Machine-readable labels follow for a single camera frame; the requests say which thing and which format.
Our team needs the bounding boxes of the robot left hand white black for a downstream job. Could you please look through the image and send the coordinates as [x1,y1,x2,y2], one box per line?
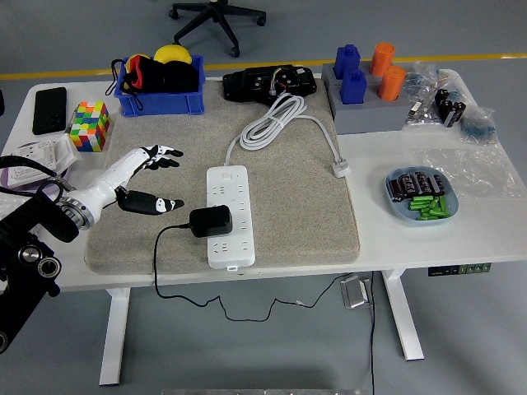
[76,143,185,227]

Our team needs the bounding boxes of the thin black adapter cord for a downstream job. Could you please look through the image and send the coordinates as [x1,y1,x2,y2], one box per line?
[152,223,351,323]

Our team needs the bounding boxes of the black power adapter plug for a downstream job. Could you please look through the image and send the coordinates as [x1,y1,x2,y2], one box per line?
[188,204,232,239]

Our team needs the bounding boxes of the white power strip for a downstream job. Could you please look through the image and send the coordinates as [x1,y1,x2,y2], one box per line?
[205,165,256,272]

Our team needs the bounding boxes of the colourful puzzle cube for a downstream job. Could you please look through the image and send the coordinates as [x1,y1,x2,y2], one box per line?
[68,100,111,153]

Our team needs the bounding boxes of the black smartphone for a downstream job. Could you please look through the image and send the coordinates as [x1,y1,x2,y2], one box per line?
[31,86,68,136]

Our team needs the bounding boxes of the blue plastic bin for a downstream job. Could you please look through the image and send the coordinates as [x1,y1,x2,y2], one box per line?
[114,54,206,119]

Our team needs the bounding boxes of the purple plate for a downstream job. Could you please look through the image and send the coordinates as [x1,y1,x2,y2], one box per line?
[0,141,75,197]

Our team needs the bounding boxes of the white table leg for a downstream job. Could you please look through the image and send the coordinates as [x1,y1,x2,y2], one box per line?
[98,287,132,387]
[380,269,425,362]

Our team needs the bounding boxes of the grey-brown mat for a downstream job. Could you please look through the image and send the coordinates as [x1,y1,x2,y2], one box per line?
[84,77,361,277]

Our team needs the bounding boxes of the black office chair base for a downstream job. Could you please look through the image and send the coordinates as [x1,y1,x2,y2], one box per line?
[168,0,268,58]

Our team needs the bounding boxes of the blue plastic block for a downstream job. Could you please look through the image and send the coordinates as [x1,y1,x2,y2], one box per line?
[339,68,368,105]
[333,44,361,81]

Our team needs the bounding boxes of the silver metal foot pedal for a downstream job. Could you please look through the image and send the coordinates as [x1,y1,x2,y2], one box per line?
[339,276,373,309]

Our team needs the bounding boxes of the grey block holder base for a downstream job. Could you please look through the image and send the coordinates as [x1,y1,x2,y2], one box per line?
[321,61,414,136]

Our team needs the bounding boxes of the light blue plate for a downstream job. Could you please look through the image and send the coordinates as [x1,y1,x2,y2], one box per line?
[385,165,459,226]

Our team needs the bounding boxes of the orange plastic cylinder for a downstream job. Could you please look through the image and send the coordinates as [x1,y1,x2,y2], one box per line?
[377,65,407,102]
[369,42,395,77]

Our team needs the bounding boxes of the clear bag of small parts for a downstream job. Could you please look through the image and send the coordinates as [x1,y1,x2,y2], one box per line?
[401,61,458,129]

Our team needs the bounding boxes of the clear bag of black capacitors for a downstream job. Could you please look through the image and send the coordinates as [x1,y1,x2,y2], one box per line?
[434,88,469,128]

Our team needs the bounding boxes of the black table control panel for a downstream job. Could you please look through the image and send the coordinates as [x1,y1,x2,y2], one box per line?
[427,263,492,277]

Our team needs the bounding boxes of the empty clear plastic bag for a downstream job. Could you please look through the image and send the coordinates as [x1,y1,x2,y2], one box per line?
[415,146,515,198]

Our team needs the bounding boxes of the clear bag of blue parts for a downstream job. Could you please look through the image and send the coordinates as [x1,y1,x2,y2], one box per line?
[459,105,497,145]

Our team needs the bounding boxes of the white switch panel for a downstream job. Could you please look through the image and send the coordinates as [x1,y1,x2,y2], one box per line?
[47,133,78,176]

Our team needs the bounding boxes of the white wall socket panel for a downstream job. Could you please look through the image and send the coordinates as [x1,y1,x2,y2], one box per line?
[7,139,58,186]

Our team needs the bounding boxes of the black drawstring pouch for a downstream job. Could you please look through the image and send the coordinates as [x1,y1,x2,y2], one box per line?
[110,58,198,110]

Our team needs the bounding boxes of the white coiled power strip cord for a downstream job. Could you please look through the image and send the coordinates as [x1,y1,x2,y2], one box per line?
[224,92,352,179]

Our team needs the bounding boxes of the black electronic device with wires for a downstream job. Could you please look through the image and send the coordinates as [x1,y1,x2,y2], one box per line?
[222,64,318,103]

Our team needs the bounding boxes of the black hanging power cable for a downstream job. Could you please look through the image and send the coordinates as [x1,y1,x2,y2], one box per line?
[369,271,376,395]

